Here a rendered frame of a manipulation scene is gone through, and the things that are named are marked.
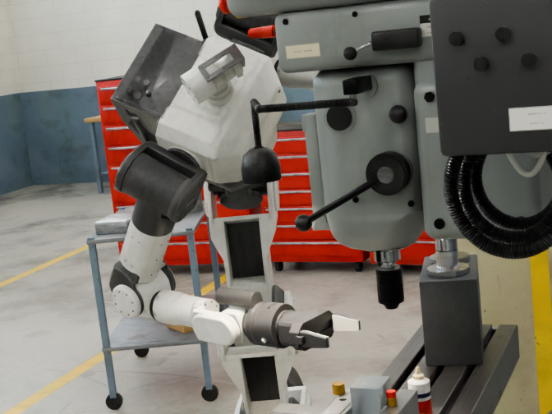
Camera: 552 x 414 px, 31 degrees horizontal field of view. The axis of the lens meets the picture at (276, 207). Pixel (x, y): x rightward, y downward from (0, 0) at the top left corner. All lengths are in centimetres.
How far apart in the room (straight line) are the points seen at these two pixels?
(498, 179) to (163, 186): 70
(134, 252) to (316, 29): 70
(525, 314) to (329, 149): 201
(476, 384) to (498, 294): 155
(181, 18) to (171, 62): 993
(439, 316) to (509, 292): 146
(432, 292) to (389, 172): 56
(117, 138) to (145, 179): 532
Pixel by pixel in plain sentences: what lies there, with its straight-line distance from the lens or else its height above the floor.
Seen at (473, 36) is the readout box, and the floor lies 167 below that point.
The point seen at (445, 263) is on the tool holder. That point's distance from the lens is 216.
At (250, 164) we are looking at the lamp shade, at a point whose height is 147.
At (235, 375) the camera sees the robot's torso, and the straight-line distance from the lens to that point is 251.
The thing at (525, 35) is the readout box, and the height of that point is 167.
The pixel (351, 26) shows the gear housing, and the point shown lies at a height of 170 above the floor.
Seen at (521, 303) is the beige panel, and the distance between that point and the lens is 361.
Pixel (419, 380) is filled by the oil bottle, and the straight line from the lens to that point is 187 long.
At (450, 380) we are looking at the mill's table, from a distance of 211.
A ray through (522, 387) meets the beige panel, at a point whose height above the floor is 37.
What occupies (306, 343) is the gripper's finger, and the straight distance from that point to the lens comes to 190.
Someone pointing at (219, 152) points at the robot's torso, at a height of 147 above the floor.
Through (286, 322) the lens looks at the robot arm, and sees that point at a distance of 194.
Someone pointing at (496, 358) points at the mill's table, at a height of 97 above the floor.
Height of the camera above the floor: 171
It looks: 10 degrees down
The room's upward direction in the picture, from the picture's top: 6 degrees counter-clockwise
